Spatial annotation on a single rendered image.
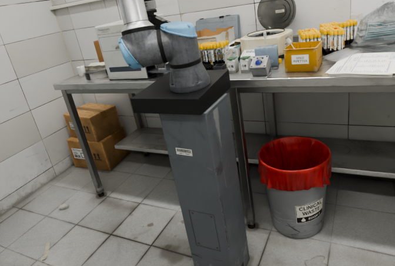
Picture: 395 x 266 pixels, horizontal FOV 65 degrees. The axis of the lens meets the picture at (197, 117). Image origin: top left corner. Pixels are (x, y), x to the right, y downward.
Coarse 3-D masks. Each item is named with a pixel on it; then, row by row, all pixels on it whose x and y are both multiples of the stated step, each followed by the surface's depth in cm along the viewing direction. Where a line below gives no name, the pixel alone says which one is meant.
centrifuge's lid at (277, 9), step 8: (264, 0) 177; (272, 0) 176; (280, 0) 174; (288, 0) 170; (264, 8) 179; (272, 8) 178; (280, 8) 176; (288, 8) 173; (264, 16) 180; (272, 16) 179; (280, 16) 177; (288, 16) 173; (264, 24) 180; (272, 24) 179; (280, 24) 177; (288, 24) 169
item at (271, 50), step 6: (258, 48) 141; (264, 48) 140; (270, 48) 139; (276, 48) 138; (258, 54) 142; (264, 54) 141; (270, 54) 140; (276, 54) 139; (270, 60) 141; (276, 60) 140; (276, 66) 140
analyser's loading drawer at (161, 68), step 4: (160, 64) 161; (168, 64) 159; (152, 68) 167; (156, 68) 166; (160, 68) 159; (164, 68) 158; (168, 68) 159; (148, 72) 163; (152, 72) 162; (156, 72) 161; (160, 72) 160; (164, 72) 159
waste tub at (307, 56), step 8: (288, 48) 134; (296, 48) 139; (304, 48) 125; (312, 48) 123; (320, 48) 131; (288, 56) 129; (296, 56) 128; (304, 56) 126; (312, 56) 125; (320, 56) 132; (288, 64) 131; (296, 64) 129; (304, 64) 127; (312, 64) 126; (320, 64) 133
